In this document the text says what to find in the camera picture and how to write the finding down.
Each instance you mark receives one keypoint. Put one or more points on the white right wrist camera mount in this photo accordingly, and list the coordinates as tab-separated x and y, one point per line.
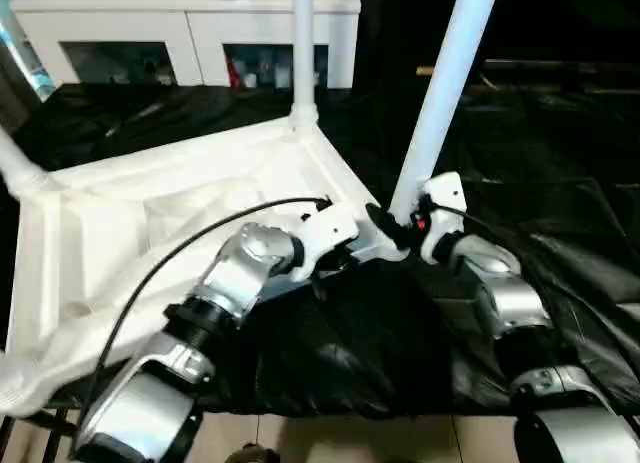
445	193

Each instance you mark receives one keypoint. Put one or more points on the light blue plastic wrap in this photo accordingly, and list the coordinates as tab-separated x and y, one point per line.
27	58

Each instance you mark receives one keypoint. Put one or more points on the white cabinet with glass doors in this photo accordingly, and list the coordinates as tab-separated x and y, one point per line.
150	28

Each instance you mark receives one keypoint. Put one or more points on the dark robot torso part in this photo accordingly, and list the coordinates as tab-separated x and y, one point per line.
252	455

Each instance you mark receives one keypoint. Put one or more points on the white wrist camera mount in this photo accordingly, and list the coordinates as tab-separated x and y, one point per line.
327	228
445	193

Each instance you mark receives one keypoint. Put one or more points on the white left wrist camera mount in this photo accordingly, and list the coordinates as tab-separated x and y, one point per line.
327	228

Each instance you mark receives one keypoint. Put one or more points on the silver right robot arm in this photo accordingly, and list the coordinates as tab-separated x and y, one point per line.
510	293

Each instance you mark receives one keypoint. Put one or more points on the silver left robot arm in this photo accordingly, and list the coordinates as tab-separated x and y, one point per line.
240	268

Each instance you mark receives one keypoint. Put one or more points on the small tan label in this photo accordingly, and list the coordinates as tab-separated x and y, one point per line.
425	70

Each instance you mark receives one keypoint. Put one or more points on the black glossy mat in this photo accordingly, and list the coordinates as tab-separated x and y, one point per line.
375	333

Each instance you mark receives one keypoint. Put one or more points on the black folding table frame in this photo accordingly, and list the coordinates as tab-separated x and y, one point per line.
55	433

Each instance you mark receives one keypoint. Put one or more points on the white plastic table top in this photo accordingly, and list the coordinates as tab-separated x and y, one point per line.
100	233

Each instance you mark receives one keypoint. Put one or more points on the long black bar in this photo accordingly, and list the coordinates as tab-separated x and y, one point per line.
560	66

